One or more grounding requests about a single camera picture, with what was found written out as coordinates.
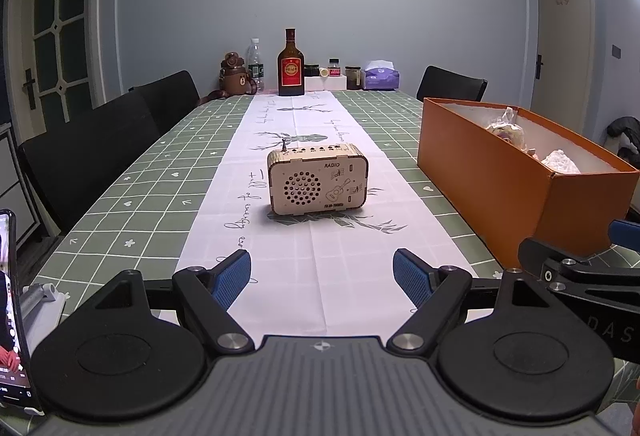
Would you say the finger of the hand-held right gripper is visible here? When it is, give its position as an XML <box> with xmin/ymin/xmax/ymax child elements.
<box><xmin>517</xmin><ymin>237</ymin><xmax>640</xmax><ymax>296</ymax></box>
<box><xmin>608</xmin><ymin>219</ymin><xmax>640</xmax><ymax>250</ymax></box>

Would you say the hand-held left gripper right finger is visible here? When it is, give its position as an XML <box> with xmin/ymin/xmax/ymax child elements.
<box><xmin>386</xmin><ymin>248</ymin><xmax>549</xmax><ymax>358</ymax></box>

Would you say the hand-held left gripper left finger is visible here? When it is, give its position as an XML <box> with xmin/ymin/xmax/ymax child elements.
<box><xmin>95</xmin><ymin>248</ymin><xmax>257</xmax><ymax>358</ymax></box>

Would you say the orange cardboard box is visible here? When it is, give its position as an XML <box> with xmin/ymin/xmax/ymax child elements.
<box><xmin>417</xmin><ymin>97</ymin><xmax>640</xmax><ymax>262</ymax></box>

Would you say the pink crochet pouch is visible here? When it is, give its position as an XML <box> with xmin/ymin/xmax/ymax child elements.
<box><xmin>487</xmin><ymin>123</ymin><xmax>532</xmax><ymax>153</ymax></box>

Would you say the white printed table runner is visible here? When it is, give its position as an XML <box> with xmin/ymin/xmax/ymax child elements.
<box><xmin>177</xmin><ymin>90</ymin><xmax>490</xmax><ymax>338</ymax></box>

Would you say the wooden radio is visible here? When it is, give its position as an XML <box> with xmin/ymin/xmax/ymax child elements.
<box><xmin>266</xmin><ymin>139</ymin><xmax>370</xmax><ymax>218</ymax></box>

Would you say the black chair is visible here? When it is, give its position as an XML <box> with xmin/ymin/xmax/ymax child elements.
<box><xmin>129</xmin><ymin>70</ymin><xmax>201</xmax><ymax>137</ymax></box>
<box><xmin>17</xmin><ymin>93</ymin><xmax>162</xmax><ymax>238</ymax></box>
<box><xmin>416</xmin><ymin>65</ymin><xmax>489</xmax><ymax>103</ymax></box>

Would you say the grey phone stand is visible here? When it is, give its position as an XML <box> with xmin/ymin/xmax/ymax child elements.
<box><xmin>20</xmin><ymin>283</ymin><xmax>67</xmax><ymax>343</ymax></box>

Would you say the purple tissue box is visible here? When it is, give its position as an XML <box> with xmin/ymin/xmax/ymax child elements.
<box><xmin>362</xmin><ymin>60</ymin><xmax>401</xmax><ymax>91</ymax></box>

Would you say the brown bear bottle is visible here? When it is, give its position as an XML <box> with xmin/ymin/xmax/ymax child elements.
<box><xmin>197</xmin><ymin>51</ymin><xmax>259</xmax><ymax>106</ymax></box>

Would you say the plain cream door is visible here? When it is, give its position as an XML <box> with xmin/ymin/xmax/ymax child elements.
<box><xmin>530</xmin><ymin>0</ymin><xmax>594</xmax><ymax>138</ymax></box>

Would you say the white flat box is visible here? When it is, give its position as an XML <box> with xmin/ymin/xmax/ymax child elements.
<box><xmin>304</xmin><ymin>76</ymin><xmax>347</xmax><ymax>92</ymax></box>

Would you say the clear water bottle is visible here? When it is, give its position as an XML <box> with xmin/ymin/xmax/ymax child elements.
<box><xmin>247</xmin><ymin>37</ymin><xmax>265</xmax><ymax>94</ymax></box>

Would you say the brown liquor bottle red label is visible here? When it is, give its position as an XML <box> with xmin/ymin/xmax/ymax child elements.
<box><xmin>276</xmin><ymin>28</ymin><xmax>306</xmax><ymax>97</ymax></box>

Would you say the smartphone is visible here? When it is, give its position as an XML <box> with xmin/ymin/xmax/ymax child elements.
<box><xmin>0</xmin><ymin>209</ymin><xmax>45</xmax><ymax>413</ymax></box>

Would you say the glass panel door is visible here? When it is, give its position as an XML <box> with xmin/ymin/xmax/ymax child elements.
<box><xmin>2</xmin><ymin>0</ymin><xmax>109</xmax><ymax>128</ymax></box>

